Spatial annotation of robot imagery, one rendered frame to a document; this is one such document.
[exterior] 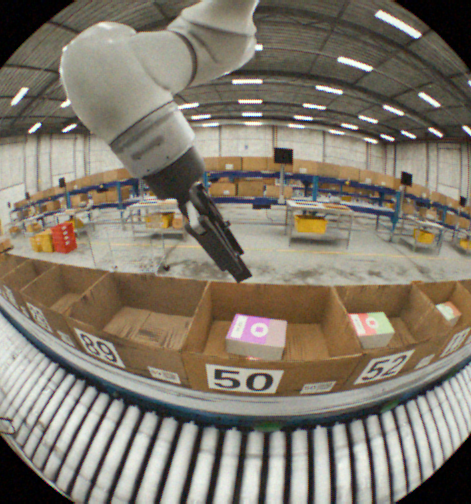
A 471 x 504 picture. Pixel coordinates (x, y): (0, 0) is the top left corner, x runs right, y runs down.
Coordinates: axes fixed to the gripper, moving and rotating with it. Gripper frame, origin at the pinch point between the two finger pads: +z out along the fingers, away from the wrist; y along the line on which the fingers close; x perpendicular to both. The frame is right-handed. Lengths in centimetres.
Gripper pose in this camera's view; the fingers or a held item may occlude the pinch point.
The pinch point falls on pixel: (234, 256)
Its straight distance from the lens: 35.6
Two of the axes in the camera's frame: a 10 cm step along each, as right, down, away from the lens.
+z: 4.0, 5.9, 7.0
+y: 2.2, 6.8, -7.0
